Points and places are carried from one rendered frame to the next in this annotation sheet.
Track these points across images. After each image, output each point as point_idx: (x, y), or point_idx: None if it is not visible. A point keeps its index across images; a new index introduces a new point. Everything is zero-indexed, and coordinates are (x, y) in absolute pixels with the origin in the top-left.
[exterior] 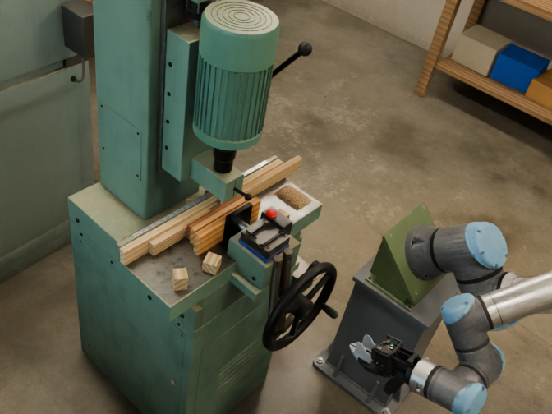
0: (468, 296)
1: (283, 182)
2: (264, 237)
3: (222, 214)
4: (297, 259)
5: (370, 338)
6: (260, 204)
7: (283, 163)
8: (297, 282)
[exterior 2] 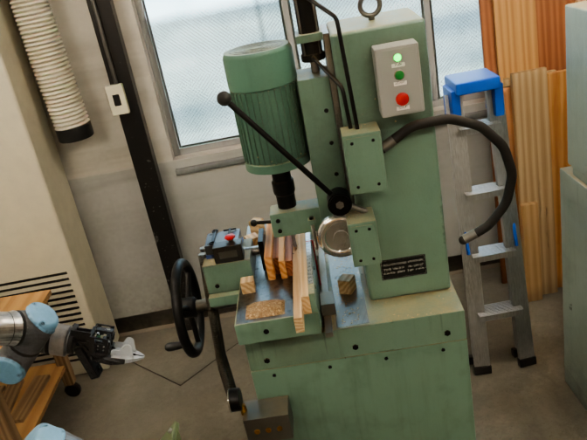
0: (32, 312)
1: (290, 312)
2: (220, 236)
3: (279, 242)
4: (270, 414)
5: (123, 345)
6: (280, 287)
7: (300, 301)
8: (180, 258)
